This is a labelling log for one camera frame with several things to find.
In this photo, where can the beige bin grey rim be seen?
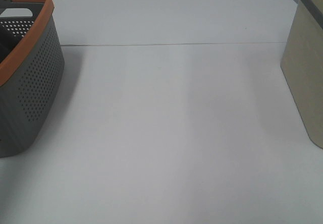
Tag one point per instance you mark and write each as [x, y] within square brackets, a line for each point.
[302, 66]

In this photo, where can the grey perforated basket orange rim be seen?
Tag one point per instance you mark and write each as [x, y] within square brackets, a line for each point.
[32, 65]

